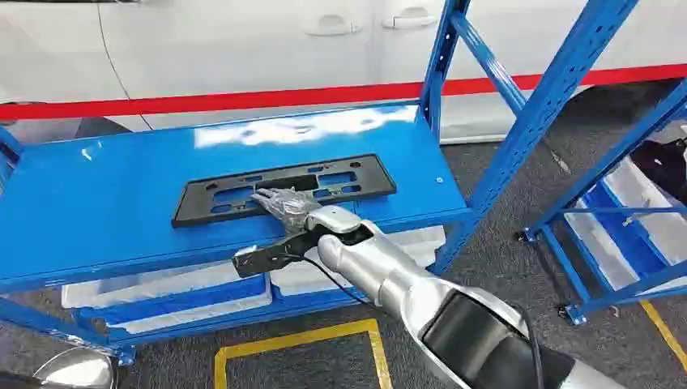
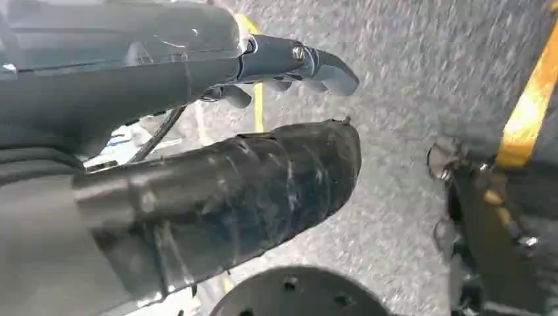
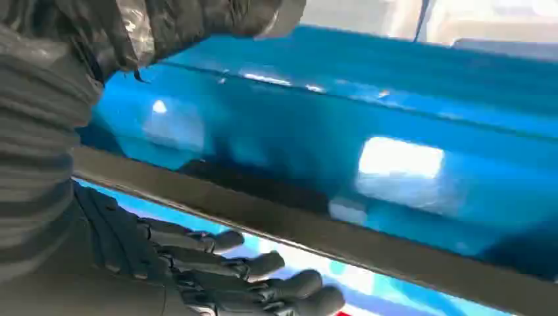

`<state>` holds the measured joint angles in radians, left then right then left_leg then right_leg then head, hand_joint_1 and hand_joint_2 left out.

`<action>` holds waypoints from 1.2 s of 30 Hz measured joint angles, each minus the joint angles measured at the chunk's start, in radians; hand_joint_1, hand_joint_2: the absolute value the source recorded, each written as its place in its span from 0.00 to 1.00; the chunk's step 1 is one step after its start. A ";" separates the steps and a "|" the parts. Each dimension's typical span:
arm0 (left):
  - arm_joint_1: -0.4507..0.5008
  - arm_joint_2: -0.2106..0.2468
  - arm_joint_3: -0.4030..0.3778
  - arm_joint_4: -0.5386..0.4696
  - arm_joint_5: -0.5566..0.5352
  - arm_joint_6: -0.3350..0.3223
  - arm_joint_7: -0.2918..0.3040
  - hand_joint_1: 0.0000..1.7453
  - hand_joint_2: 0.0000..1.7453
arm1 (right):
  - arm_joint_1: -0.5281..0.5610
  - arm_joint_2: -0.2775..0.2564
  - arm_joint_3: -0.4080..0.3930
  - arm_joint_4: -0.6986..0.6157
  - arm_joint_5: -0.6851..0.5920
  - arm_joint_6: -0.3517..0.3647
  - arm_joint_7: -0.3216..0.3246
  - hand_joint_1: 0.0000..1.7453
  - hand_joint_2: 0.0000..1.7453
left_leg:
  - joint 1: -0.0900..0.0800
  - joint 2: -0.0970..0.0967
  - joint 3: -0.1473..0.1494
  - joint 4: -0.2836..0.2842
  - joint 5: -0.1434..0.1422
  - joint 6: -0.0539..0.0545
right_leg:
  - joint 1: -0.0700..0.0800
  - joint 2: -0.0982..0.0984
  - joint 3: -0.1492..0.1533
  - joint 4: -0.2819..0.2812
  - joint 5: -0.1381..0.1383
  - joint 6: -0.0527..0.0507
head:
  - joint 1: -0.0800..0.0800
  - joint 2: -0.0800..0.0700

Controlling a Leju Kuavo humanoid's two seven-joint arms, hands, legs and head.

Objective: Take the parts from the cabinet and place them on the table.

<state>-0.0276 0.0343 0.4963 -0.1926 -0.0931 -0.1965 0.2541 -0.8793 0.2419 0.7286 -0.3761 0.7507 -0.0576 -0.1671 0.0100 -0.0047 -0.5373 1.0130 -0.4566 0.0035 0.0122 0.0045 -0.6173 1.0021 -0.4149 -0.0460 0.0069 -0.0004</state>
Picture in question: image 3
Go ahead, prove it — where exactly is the ribbed grey right arm sleeve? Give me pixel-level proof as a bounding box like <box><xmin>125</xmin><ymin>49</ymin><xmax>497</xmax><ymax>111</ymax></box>
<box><xmin>0</xmin><ymin>24</ymin><xmax>105</xmax><ymax>284</ymax></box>

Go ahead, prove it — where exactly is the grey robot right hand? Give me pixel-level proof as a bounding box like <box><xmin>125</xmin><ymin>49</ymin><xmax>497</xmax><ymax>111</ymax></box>
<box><xmin>0</xmin><ymin>0</ymin><xmax>307</xmax><ymax>316</ymax></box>

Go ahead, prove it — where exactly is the dark grey rail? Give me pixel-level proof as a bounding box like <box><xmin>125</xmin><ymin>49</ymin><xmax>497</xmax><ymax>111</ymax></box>
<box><xmin>72</xmin><ymin>145</ymin><xmax>558</xmax><ymax>316</ymax></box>

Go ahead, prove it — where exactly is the glossy blue panel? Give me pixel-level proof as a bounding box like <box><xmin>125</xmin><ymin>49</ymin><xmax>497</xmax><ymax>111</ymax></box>
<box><xmin>76</xmin><ymin>24</ymin><xmax>558</xmax><ymax>282</ymax></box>

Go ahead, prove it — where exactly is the thin dark cable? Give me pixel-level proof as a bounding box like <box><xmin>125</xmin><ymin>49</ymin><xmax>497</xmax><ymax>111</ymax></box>
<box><xmin>412</xmin><ymin>0</ymin><xmax>432</xmax><ymax>43</ymax></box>

